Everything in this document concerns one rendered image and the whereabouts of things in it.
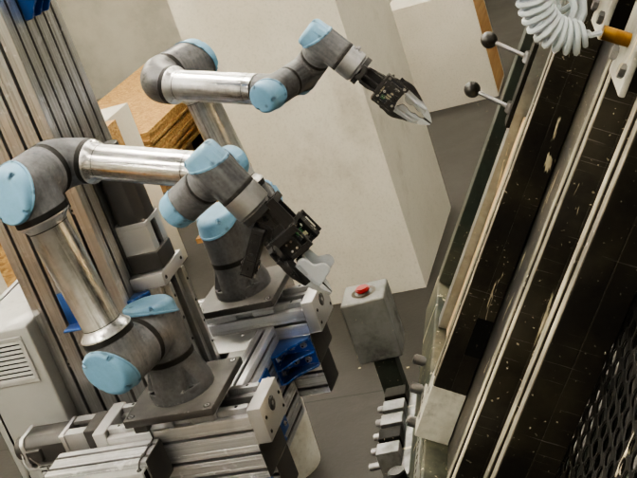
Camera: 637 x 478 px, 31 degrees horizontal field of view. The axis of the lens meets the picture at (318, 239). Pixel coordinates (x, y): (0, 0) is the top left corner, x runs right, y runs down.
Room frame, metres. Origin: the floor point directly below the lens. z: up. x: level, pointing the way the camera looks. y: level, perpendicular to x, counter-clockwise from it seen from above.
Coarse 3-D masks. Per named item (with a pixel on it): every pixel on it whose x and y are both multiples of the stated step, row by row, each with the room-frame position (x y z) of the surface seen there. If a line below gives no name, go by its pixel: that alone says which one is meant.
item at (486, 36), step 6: (486, 36) 2.51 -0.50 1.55; (492, 36) 2.51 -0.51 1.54; (486, 42) 2.51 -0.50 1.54; (492, 42) 2.51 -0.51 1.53; (498, 42) 2.51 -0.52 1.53; (504, 48) 2.49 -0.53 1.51; (510, 48) 2.49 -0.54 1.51; (516, 54) 2.48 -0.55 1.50; (522, 54) 2.46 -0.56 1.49; (528, 54) 2.45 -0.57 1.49; (522, 60) 2.46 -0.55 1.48
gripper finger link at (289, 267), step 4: (276, 256) 2.00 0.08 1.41; (280, 260) 1.98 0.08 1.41; (280, 264) 1.98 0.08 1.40; (284, 264) 1.98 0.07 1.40; (288, 264) 1.98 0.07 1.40; (292, 264) 1.98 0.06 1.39; (284, 268) 1.98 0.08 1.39; (288, 268) 1.97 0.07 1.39; (292, 268) 1.97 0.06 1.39; (296, 268) 1.98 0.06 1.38; (288, 272) 1.97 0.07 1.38; (292, 272) 1.97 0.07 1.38; (296, 272) 1.98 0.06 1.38; (300, 272) 1.98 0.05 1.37; (292, 276) 1.97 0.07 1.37; (296, 276) 1.97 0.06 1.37; (300, 276) 1.98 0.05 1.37; (304, 276) 1.98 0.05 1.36; (296, 280) 1.98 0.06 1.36; (300, 280) 1.98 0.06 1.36; (304, 280) 1.98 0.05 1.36; (308, 280) 1.98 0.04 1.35; (304, 284) 1.98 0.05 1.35
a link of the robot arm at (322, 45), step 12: (312, 24) 2.65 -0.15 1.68; (324, 24) 2.67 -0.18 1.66; (300, 36) 2.66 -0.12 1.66; (312, 36) 2.64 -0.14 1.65; (324, 36) 2.64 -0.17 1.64; (336, 36) 2.65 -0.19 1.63; (312, 48) 2.65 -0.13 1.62; (324, 48) 2.63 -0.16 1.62; (336, 48) 2.63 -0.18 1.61; (348, 48) 2.63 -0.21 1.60; (312, 60) 2.66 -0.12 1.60; (324, 60) 2.64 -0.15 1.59; (336, 60) 2.63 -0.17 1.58
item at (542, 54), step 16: (544, 48) 2.42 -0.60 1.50; (544, 64) 2.43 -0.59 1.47; (528, 80) 2.44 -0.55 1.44; (528, 96) 2.44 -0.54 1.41; (512, 128) 2.45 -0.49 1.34; (512, 144) 2.46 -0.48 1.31; (496, 160) 2.49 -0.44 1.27; (496, 176) 2.47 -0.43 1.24; (496, 192) 2.47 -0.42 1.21; (480, 208) 2.50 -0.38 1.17; (480, 224) 2.49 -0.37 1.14; (464, 256) 2.50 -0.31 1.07; (464, 272) 2.50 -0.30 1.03; (448, 304) 2.52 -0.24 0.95; (448, 320) 2.52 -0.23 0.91
